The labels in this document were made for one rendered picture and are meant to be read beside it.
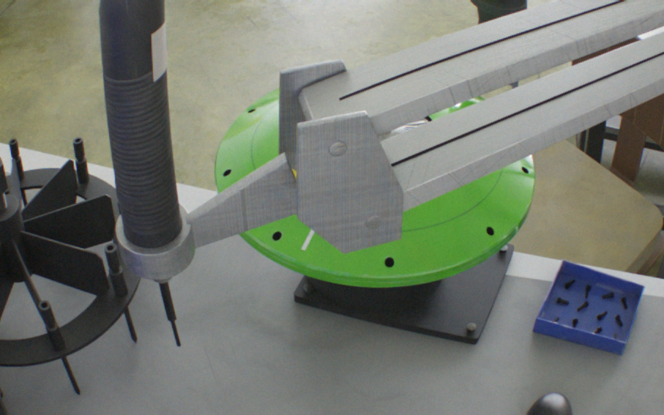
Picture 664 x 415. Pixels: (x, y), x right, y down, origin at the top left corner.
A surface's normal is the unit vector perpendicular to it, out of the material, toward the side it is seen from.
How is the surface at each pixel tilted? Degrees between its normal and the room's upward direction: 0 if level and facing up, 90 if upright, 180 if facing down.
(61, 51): 0
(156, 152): 90
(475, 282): 0
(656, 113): 90
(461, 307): 0
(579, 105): 19
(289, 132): 90
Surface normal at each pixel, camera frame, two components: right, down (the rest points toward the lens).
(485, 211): 0.26, -0.52
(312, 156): 0.22, 0.63
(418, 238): 0.07, -0.45
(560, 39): -0.32, -0.67
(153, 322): 0.00, -0.76
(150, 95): 0.63, 0.50
